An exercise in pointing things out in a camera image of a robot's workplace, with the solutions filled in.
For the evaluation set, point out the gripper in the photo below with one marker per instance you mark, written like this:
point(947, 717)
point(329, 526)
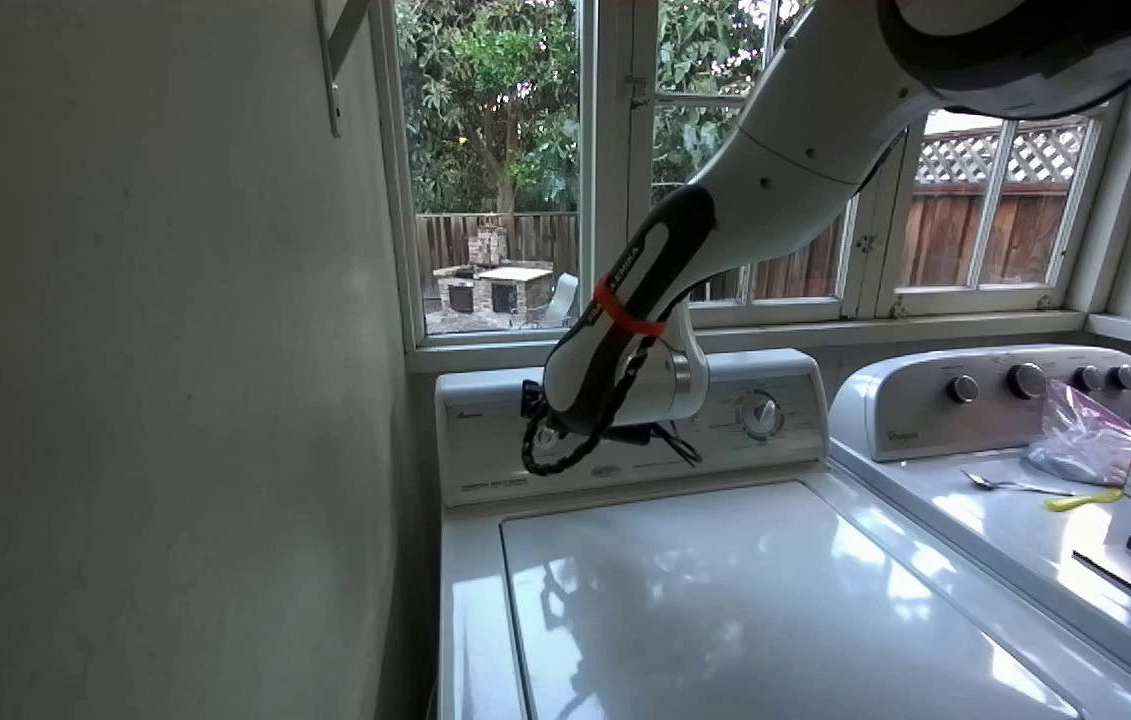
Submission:
point(633, 436)

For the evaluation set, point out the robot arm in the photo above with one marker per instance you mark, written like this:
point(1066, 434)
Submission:
point(805, 140)

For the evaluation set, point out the washing machine knob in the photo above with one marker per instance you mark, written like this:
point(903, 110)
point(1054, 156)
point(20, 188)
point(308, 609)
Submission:
point(760, 416)

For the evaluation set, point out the white washing machine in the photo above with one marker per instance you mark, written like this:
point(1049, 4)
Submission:
point(685, 600)

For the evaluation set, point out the washing machine lid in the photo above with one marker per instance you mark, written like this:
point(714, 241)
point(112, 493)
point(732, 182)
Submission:
point(755, 610)

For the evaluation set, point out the white garden chair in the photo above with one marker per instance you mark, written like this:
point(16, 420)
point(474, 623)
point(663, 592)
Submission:
point(562, 300)

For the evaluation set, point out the brick outdoor fireplace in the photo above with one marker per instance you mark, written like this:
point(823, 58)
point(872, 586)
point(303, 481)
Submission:
point(495, 285)

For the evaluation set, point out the wooden fence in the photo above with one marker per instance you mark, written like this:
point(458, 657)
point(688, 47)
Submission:
point(525, 240)

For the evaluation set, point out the row of windows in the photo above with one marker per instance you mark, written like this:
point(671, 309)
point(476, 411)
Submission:
point(615, 150)

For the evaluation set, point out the metal spoon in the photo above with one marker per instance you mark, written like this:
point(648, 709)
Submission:
point(985, 481)

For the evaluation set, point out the white dryer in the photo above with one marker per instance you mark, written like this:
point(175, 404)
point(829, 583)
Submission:
point(985, 530)

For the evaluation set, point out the large dryer knob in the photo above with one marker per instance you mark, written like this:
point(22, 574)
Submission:
point(1027, 380)

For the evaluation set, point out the clear plastic bag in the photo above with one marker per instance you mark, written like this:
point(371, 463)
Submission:
point(1085, 440)

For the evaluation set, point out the yellow-green plastic spoon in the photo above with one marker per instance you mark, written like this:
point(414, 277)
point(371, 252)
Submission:
point(1085, 498)

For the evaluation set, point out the white shelf bracket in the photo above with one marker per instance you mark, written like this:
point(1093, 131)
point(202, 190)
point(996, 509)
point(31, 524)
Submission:
point(333, 60)

